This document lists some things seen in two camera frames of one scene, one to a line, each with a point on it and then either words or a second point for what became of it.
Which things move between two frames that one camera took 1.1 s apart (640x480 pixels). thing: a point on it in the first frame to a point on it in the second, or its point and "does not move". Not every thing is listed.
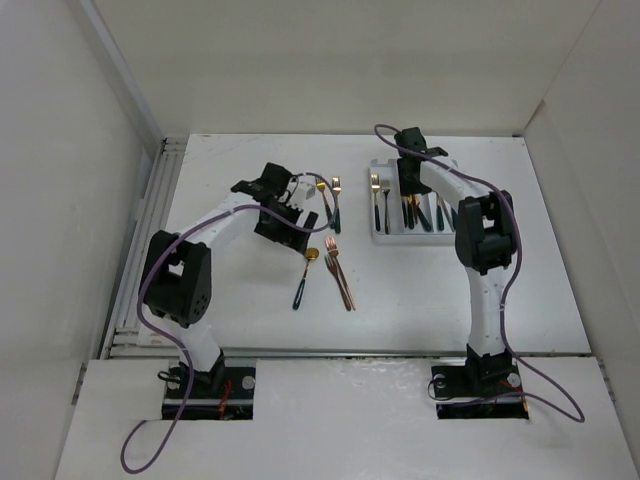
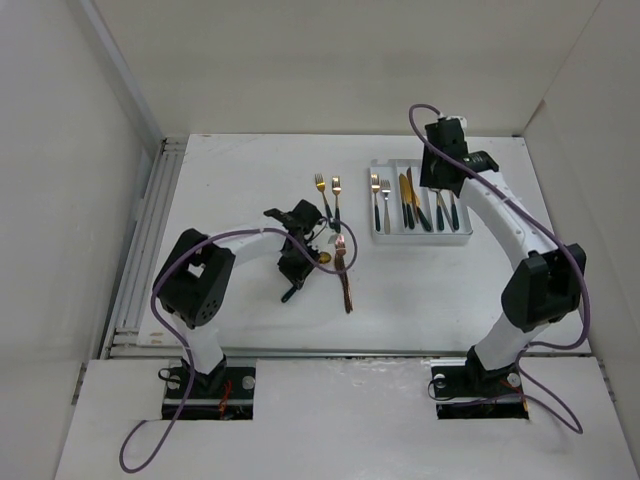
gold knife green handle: x=405 y=209 does not move
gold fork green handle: x=375 y=185 does not move
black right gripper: x=407 y=188 to x=429 y=181
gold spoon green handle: x=440 y=222 does not move
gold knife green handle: x=411 y=214 does not move
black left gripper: x=291 y=236 to x=296 y=275
